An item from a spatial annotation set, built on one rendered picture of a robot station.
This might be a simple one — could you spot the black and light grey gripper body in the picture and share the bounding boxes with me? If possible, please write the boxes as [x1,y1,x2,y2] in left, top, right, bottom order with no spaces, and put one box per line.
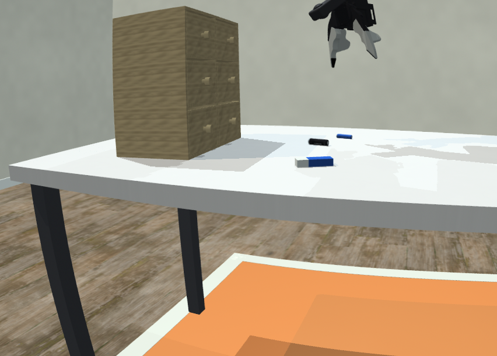
[331,0,376,30]

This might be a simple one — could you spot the brown wooden chest of drawers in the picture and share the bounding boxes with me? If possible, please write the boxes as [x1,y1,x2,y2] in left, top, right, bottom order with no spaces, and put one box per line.
[113,6,241,160]

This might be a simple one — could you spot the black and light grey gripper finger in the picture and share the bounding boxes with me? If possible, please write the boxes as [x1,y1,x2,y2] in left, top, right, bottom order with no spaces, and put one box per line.
[350,6,381,59]
[328,18,350,68]

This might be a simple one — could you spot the blue and white eraser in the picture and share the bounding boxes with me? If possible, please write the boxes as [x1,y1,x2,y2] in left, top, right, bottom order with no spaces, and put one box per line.
[295,156,334,167]

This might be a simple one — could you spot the black aa battery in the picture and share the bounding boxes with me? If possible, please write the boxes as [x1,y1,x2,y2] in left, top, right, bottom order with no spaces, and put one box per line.
[308,138,329,146]

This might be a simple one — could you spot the dark wooden drawer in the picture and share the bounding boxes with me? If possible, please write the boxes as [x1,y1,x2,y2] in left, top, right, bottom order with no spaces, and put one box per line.
[188,106,218,156]
[216,20,238,60]
[187,60,216,105]
[218,102,240,144]
[216,62,239,100]
[186,12,215,57]

